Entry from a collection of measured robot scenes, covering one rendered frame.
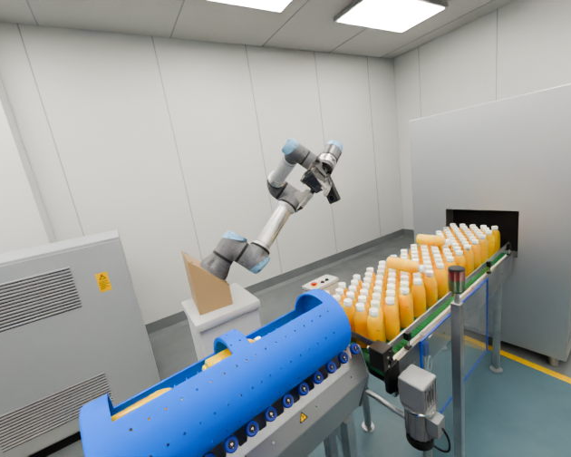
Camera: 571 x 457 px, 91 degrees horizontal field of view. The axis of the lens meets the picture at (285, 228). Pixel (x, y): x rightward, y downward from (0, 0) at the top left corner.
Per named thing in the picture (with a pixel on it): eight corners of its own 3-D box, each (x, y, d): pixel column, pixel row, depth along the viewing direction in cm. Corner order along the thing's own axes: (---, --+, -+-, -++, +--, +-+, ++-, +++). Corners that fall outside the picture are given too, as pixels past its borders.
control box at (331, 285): (304, 301, 161) (301, 285, 159) (327, 288, 173) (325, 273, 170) (315, 306, 153) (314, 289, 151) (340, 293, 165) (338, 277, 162)
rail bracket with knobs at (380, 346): (365, 365, 119) (363, 345, 117) (375, 357, 123) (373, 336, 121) (386, 377, 111) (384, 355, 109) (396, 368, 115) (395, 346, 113)
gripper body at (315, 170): (298, 181, 105) (309, 162, 112) (314, 197, 107) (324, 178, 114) (312, 173, 99) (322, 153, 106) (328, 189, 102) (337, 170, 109)
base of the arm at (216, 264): (197, 261, 144) (208, 245, 145) (220, 274, 151) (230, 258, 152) (203, 269, 131) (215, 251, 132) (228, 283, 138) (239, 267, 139)
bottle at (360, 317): (368, 349, 128) (364, 313, 124) (353, 345, 132) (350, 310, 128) (373, 341, 133) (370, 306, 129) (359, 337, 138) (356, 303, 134)
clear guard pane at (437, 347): (424, 432, 132) (420, 342, 122) (486, 349, 177) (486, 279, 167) (425, 432, 132) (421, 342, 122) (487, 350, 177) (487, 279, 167)
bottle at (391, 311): (384, 341, 132) (382, 305, 128) (384, 332, 139) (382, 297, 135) (401, 342, 130) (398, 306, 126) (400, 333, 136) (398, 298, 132)
